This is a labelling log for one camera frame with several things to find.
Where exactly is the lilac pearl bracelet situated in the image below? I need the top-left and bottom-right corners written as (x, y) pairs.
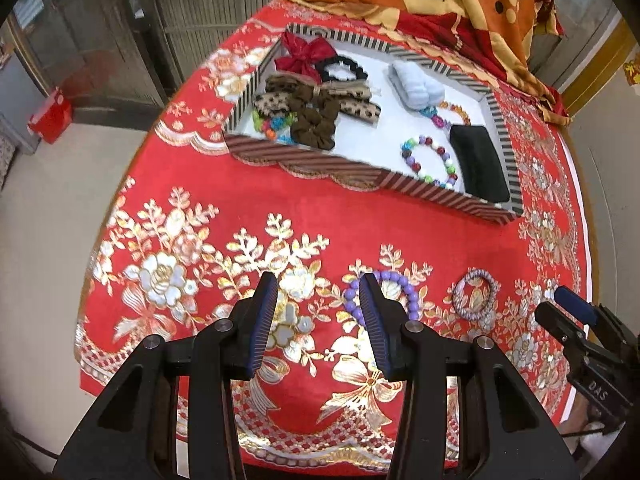
top-left (451, 268), bottom-right (502, 322)

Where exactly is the multicolor round bead bracelet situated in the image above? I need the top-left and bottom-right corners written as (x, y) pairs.
top-left (400, 134), bottom-right (460, 190)

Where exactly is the purple bead bracelet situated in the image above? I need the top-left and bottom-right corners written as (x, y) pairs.
top-left (342, 268), bottom-right (421, 328)

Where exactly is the rainbow charm bracelet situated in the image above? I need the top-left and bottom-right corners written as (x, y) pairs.
top-left (418, 101), bottom-right (472, 131)

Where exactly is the white fluffy hair clip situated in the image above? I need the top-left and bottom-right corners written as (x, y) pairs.
top-left (388, 61), bottom-right (445, 110)

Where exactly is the black scrunchie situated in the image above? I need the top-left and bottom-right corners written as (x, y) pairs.
top-left (314, 54), bottom-right (368, 84)

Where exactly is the leopard brown bow hair tie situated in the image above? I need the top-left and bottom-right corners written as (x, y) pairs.
top-left (252, 72), bottom-right (382, 152)

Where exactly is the red satin bow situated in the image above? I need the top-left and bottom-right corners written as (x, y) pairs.
top-left (274, 30), bottom-right (336, 84)

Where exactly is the striped white jewelry tray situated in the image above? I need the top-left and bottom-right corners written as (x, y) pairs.
top-left (224, 23), bottom-right (524, 224)

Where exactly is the black velvet cushion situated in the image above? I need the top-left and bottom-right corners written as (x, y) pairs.
top-left (449, 125), bottom-right (510, 204)

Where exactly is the red floral tablecloth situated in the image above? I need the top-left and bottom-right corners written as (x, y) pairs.
top-left (75, 0), bottom-right (591, 476)

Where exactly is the orange yellow red blanket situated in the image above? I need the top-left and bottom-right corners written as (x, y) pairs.
top-left (288, 0), bottom-right (570, 126)

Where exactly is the red box on floor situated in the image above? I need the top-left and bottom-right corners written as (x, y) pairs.
top-left (27, 87), bottom-right (73, 144)

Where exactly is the metal glass door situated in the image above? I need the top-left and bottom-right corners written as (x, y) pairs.
top-left (1, 0), bottom-right (270, 113)

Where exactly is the colorful flower bead bracelet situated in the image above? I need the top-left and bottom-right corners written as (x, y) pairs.
top-left (250, 109), bottom-right (298, 146)

